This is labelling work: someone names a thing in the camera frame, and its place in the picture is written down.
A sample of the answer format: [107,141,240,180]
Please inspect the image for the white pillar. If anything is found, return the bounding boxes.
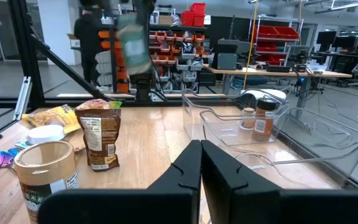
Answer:
[37,0,81,66]

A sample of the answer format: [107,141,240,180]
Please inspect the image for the silver wire shelf unit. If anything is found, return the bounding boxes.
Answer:
[249,14,305,68]

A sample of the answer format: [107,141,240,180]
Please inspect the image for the tan lid seasoning jar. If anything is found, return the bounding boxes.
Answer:
[14,141,80,224]

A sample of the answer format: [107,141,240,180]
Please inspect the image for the white lid seasoning jar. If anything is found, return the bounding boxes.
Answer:
[25,124,66,146]

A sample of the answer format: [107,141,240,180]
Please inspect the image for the brown orange snack pouch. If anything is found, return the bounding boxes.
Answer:
[74,98,123,172]

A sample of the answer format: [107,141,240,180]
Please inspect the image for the person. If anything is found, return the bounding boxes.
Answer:
[73,0,106,85]

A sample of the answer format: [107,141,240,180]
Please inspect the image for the small tan lid spice jar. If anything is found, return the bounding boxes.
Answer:
[239,107,257,131]

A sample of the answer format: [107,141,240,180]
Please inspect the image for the rainbow spoon green handle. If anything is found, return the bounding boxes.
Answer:
[0,151,14,169]

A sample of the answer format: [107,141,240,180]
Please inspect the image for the black lid orange spice jar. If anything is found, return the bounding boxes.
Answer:
[252,97,278,142]

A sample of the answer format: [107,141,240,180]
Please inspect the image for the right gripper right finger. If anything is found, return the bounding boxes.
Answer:
[201,139,358,224]

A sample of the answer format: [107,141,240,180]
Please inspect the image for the yellow ramen pack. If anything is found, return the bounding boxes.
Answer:
[21,104,82,135]

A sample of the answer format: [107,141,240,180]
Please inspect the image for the white trash bin black rim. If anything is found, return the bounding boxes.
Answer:
[234,88,288,110]

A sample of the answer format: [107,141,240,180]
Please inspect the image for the cardboard box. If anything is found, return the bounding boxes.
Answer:
[67,33,81,49]

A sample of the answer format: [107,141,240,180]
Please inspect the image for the silver aluminium extrusion bar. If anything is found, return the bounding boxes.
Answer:
[12,76,33,121]

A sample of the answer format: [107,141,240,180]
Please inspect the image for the yellow hanging cable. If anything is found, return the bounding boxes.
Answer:
[242,0,260,91]

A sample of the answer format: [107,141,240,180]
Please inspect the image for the black shelf rack orange bins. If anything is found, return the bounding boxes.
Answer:
[97,23,207,94]

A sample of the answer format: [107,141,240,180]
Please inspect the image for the black table rig frame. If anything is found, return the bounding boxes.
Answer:
[0,0,358,191]

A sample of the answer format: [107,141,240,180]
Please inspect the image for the black monitor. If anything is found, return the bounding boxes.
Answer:
[332,36,356,54]
[316,30,337,52]

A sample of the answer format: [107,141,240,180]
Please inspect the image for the grey monitor back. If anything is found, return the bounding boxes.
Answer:
[211,43,239,71]

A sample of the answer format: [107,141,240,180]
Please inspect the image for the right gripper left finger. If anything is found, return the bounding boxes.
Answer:
[37,139,203,224]

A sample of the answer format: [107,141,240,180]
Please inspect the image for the clear plastic bin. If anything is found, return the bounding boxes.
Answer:
[181,88,289,147]
[234,106,358,191]

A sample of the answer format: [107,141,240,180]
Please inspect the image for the black desk device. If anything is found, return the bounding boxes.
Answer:
[265,64,291,73]

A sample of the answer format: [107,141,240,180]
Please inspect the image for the light wooden desk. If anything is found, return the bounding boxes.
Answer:
[202,63,353,109]

